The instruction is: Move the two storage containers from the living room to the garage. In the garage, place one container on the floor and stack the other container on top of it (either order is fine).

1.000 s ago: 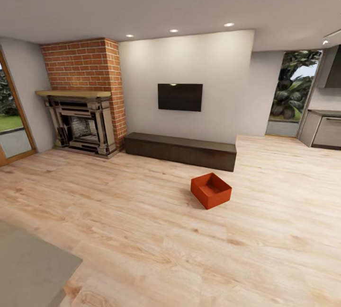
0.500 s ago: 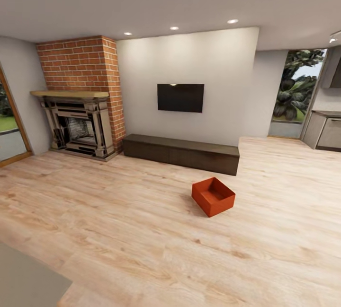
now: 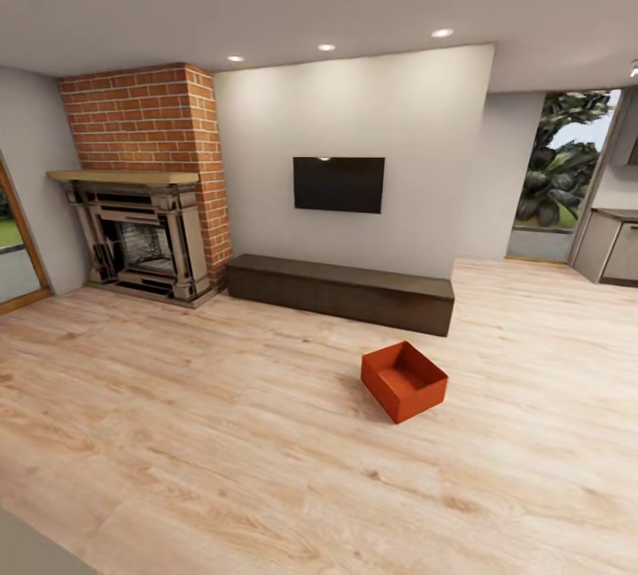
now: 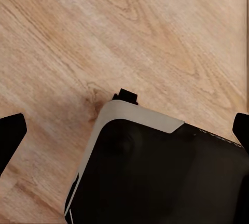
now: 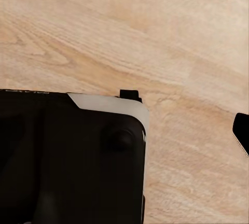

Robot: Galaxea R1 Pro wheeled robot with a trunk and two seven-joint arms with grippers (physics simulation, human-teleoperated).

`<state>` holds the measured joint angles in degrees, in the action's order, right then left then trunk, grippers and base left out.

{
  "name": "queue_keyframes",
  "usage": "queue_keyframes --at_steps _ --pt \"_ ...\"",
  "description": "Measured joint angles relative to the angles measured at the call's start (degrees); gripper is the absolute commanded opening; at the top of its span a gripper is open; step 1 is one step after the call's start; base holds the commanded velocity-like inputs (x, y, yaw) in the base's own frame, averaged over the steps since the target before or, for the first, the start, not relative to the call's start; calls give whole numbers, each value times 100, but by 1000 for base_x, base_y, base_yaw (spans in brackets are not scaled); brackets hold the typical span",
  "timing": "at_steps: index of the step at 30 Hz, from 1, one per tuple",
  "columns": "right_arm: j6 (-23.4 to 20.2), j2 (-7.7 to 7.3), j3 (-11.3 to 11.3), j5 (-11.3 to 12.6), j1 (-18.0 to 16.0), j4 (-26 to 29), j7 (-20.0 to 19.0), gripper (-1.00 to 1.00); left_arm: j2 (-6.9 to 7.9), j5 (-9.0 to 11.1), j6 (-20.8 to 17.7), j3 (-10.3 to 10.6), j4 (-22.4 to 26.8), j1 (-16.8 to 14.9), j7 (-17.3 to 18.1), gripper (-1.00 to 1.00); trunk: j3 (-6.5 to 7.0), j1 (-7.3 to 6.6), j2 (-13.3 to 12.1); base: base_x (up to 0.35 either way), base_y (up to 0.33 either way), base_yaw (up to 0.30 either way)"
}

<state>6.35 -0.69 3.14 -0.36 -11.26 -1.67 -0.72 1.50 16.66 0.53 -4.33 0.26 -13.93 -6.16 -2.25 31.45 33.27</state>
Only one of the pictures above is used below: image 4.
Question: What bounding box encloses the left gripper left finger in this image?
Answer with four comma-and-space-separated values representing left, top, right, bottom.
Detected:
0, 113, 27, 175

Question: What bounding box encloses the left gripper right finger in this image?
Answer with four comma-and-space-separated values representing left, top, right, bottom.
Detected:
232, 113, 249, 155

